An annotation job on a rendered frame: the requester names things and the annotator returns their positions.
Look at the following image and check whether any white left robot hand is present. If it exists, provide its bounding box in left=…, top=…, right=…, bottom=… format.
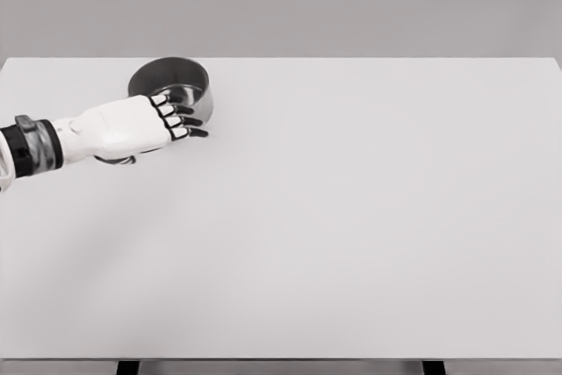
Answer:
left=80, top=92, right=210, bottom=166

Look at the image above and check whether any grey metal pot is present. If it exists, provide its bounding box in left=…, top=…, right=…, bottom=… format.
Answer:
left=127, top=56, right=215, bottom=128

